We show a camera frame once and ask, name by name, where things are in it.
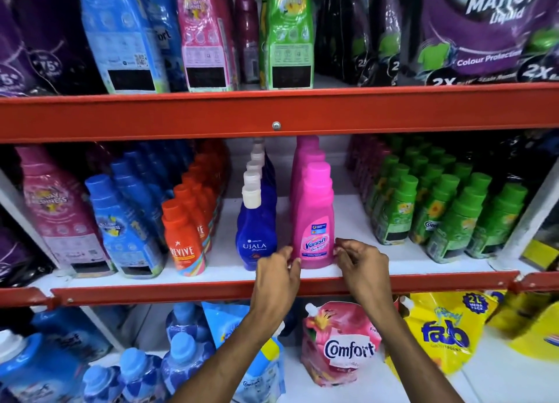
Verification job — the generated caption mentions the person's left hand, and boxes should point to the person's left hand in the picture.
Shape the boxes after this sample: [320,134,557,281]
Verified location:
[251,246,302,326]

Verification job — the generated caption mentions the person's right hand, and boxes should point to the person's right hand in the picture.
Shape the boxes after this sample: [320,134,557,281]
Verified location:
[334,238,396,317]

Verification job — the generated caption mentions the pink stain remover bottle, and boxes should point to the pink stain remover bottle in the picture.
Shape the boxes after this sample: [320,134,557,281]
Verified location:
[290,149,328,200]
[295,135,321,163]
[291,161,336,270]

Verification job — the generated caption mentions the person's right forearm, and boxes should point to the person's right forearm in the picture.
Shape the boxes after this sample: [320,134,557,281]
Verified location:
[370,301,464,403]

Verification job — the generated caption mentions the person's left forearm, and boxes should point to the person's left forearm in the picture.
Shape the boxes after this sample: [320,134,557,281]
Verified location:
[168,315,281,403]

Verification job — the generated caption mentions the white shelf board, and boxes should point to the white shelf board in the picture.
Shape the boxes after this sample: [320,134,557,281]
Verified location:
[87,326,559,403]
[30,192,539,286]

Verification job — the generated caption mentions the blue spouted softener pouch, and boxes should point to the blue spouted softener pouch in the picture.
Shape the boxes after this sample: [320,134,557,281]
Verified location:
[201,301,287,403]

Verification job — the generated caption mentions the pink spouted softener pouch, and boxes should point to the pink spouted softener pouch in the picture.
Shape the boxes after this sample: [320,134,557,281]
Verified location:
[300,301,383,388]

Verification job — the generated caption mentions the row of maroon bottles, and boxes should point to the row of maroon bottles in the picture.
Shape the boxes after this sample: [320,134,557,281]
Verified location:
[344,134,394,203]

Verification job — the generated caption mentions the row of orange bottles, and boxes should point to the row of orange bottles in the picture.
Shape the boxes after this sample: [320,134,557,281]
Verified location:
[161,138,231,278]

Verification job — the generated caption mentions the group of green softener bottles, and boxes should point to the group of green softener bottles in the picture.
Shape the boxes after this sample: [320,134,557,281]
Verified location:
[364,134,529,264]

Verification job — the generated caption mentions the light blue softener bottle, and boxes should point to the light blue softener bottle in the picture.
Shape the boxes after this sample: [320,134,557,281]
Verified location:
[117,347,169,403]
[165,302,215,347]
[161,331,215,395]
[80,364,124,403]

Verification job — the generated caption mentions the yellow spouted detergent pouch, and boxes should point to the yellow spouted detergent pouch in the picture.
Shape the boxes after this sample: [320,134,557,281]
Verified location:
[383,291,499,380]

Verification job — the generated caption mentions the red shelf beam with bolt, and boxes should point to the red shelf beam with bolt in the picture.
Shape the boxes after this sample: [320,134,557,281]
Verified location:
[0,82,559,145]

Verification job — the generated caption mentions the row of blue softener bottles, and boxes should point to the row of blue softener bottles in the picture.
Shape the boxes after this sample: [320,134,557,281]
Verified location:
[85,140,194,280]

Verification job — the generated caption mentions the white shelf upright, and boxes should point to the white shelf upright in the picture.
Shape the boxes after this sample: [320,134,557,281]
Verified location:
[493,160,559,269]
[0,169,59,266]

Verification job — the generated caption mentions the yellow packet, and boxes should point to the yellow packet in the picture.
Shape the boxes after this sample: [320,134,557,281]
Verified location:
[521,239,559,272]

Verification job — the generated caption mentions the black pouches under beam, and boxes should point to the black pouches under beam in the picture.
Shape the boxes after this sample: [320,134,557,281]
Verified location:
[476,129,559,191]

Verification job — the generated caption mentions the green softener refill pouch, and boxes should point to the green softener refill pouch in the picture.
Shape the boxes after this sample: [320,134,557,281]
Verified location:
[259,0,315,91]

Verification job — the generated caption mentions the row of black detergent pouches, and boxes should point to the row of black detergent pouches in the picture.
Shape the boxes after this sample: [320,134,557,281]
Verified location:
[313,0,403,87]

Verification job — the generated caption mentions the blue pouch behind bottles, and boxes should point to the blue pouch behind bottles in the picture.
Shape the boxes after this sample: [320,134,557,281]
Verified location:
[30,307,113,365]

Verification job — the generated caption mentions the maroon softener bottle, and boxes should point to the maroon softener bottle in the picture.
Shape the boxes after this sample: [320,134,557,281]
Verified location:
[235,0,262,84]

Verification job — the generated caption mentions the large pink softener bottle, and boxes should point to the large pink softener bottle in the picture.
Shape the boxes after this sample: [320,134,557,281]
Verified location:
[15,145,117,279]

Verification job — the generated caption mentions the pink softener refill pouch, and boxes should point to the pink softener refill pouch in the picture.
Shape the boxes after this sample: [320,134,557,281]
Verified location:
[176,0,239,93]

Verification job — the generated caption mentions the large purple detergent pouch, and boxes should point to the large purple detergent pouch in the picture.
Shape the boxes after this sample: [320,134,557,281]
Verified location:
[398,0,559,87]

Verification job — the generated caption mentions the blue softener refill pouch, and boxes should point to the blue softener refill pouch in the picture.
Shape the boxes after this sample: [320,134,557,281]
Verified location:
[139,0,189,93]
[73,0,171,95]

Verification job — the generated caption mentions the small purple pouch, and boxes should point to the small purple pouch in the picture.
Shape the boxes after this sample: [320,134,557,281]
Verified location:
[0,221,55,288]

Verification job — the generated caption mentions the large blue white-capped bottle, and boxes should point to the large blue white-capped bottle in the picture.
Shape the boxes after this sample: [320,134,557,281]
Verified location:
[0,329,89,403]

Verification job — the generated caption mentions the dark purple detergent pouch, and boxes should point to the dark purple detergent pouch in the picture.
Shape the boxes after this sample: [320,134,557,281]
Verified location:
[0,0,107,98]

